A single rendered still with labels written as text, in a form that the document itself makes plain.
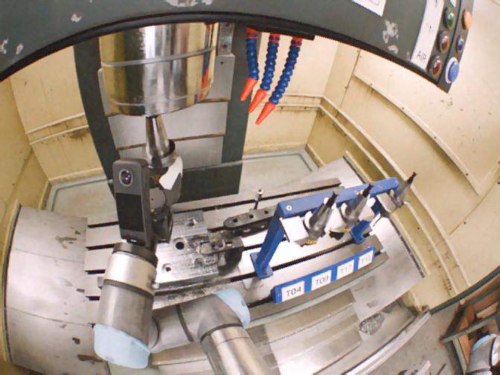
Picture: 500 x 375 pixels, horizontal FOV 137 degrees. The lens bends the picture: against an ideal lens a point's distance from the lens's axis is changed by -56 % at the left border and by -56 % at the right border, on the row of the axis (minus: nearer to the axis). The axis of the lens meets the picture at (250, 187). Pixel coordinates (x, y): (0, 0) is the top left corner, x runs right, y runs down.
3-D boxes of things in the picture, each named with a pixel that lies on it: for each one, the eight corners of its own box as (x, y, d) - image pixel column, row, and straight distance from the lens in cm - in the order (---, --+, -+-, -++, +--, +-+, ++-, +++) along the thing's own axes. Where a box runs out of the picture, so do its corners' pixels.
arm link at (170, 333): (194, 344, 45) (187, 343, 34) (142, 355, 47) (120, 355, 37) (180, 308, 46) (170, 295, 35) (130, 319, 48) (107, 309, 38)
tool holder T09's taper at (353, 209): (354, 203, 59) (366, 185, 55) (362, 216, 58) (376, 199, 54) (341, 206, 56) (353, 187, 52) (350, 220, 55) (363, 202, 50)
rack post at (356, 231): (364, 240, 100) (404, 196, 82) (356, 244, 96) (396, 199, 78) (353, 222, 102) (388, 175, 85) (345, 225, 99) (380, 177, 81)
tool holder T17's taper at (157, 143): (171, 139, 41) (167, 107, 38) (169, 155, 38) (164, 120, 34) (148, 141, 42) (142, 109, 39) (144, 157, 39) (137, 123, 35)
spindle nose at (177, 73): (210, 73, 41) (216, 10, 39) (216, 114, 27) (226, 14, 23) (124, 79, 43) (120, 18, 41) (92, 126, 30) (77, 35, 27)
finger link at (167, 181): (180, 173, 46) (159, 207, 41) (177, 151, 42) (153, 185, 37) (193, 177, 45) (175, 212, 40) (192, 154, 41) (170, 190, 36)
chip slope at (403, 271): (396, 294, 140) (425, 276, 123) (291, 355, 103) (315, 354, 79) (329, 182, 158) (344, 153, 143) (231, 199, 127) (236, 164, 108)
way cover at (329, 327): (361, 339, 119) (380, 334, 106) (172, 404, 104) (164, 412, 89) (338, 291, 117) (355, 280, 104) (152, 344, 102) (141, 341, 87)
